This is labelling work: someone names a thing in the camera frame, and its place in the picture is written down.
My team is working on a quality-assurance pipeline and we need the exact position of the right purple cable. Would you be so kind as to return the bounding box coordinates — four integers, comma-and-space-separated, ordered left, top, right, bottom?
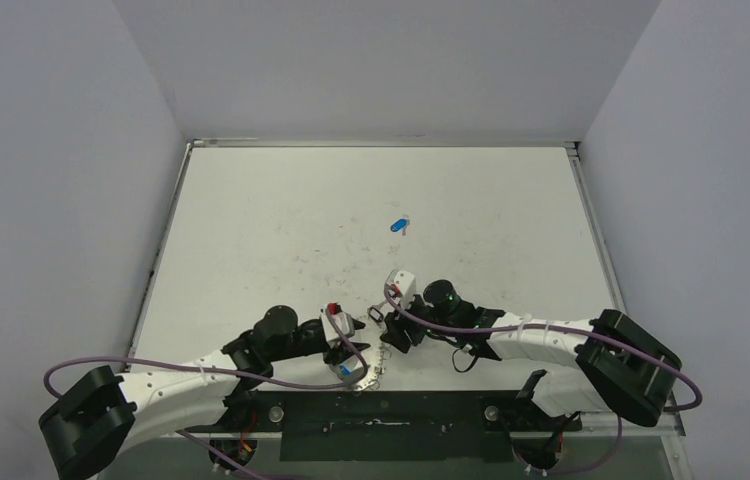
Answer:
382, 283, 705, 415

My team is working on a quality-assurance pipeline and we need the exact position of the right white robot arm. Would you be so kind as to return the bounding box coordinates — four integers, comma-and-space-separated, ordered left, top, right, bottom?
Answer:
382, 275, 683, 429

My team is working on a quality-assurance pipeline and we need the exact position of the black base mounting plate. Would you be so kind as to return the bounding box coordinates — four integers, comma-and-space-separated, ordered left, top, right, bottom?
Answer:
193, 390, 582, 462

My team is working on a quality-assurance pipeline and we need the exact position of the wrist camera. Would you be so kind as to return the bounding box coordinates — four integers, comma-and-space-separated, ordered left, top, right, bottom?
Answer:
320, 303, 356, 344
385, 269, 416, 300

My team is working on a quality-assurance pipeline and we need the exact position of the aluminium table frame rail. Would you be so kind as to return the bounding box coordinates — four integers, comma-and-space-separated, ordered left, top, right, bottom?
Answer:
566, 143, 682, 427

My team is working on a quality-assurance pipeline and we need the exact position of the black key tag with key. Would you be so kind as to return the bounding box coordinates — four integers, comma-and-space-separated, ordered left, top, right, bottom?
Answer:
367, 305, 385, 326

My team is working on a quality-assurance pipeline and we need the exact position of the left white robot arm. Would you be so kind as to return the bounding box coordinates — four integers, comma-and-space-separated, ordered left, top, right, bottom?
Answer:
38, 303, 368, 479

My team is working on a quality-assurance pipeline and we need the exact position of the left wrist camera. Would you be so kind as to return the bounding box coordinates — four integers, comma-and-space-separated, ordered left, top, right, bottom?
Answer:
320, 303, 356, 344

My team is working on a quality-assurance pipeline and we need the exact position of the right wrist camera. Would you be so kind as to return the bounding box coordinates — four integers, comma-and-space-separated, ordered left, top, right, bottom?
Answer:
385, 269, 416, 300

